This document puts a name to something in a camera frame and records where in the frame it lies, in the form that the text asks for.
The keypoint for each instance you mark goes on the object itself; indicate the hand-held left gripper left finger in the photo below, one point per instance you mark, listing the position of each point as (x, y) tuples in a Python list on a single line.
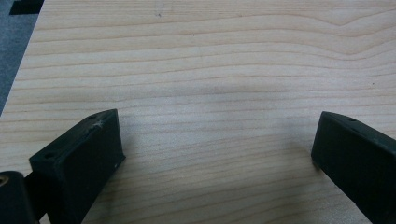
[(77, 161)]

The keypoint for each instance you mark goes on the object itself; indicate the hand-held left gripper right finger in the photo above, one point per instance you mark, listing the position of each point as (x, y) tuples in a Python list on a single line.
[(358, 158)]

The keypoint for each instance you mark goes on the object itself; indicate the black strip on floor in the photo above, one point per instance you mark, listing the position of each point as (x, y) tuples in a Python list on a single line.
[(26, 6)]

